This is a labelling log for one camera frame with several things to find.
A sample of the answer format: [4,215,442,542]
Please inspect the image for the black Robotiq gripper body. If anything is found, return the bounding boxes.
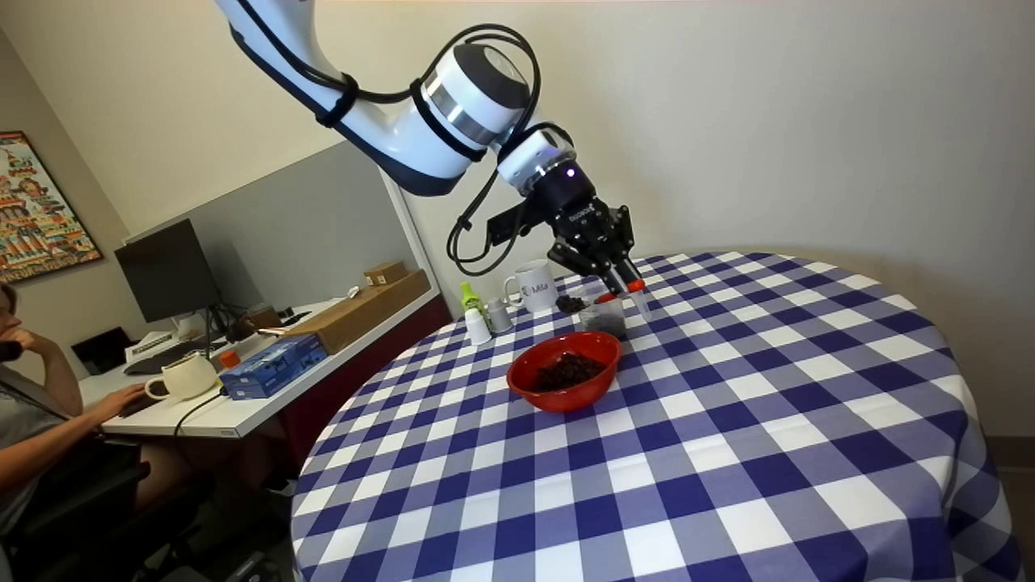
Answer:
[531,157,598,235]

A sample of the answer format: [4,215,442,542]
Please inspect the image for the red-handled metal spoon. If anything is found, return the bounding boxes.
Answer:
[552,275,652,319]

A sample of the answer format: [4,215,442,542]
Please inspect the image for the person left forearm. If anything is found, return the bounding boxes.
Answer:
[13,328,87,419]

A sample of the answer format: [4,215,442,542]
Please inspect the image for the person right forearm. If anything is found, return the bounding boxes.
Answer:
[0,392,125,495]

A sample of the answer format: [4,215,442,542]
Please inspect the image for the clear plastic jug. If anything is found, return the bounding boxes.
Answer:
[576,280,651,344]

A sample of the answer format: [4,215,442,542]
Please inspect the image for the red plastic bowl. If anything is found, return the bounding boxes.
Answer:
[503,328,627,419]

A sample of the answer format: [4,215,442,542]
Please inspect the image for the person right hand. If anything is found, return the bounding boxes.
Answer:
[99,379,156,419]

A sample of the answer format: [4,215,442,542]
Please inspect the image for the clear plastic cup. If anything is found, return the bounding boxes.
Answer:
[515,261,558,316]

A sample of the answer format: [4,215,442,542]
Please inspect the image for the dark coffee beans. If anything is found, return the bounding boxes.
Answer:
[531,353,609,393]

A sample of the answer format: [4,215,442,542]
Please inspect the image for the green-capped white bottle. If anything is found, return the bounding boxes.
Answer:
[459,280,494,348]

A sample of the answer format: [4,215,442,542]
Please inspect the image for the long cardboard box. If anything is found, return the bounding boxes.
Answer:
[305,269,435,355]

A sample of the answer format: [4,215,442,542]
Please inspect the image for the dark red cabinet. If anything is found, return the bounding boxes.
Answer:
[282,296,455,466]

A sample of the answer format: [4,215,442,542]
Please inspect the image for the blue white checked tablecloth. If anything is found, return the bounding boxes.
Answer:
[288,248,1021,582]

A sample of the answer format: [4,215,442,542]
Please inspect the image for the grey cubicle partition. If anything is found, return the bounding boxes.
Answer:
[125,139,431,331]

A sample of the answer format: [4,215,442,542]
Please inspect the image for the blue box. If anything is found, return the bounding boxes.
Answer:
[220,334,330,403]

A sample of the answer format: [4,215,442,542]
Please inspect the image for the white desk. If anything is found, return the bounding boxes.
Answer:
[75,283,446,442]

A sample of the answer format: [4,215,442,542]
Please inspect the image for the black computer monitor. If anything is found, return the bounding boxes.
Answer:
[114,215,220,328]

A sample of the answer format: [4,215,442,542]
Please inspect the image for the white keyboard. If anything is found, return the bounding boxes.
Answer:
[118,319,212,379]

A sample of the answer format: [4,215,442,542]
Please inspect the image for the black desk device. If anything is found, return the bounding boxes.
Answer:
[67,322,139,379]

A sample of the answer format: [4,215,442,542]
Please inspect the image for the framed colourful painting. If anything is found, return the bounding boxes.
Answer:
[0,125,105,291]

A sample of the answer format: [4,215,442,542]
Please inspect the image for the black office chair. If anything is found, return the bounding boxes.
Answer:
[0,434,156,582]

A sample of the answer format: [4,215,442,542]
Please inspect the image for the person head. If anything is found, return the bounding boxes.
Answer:
[0,280,26,365]

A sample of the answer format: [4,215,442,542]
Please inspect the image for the person grey shirt torso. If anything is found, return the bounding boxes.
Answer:
[0,365,71,531]

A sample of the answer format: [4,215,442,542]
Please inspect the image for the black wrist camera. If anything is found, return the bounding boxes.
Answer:
[485,201,549,248]

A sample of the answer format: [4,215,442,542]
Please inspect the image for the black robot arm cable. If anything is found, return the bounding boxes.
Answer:
[227,19,576,280]

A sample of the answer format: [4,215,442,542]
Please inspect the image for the thin black desk cable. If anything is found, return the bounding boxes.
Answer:
[170,384,227,441]

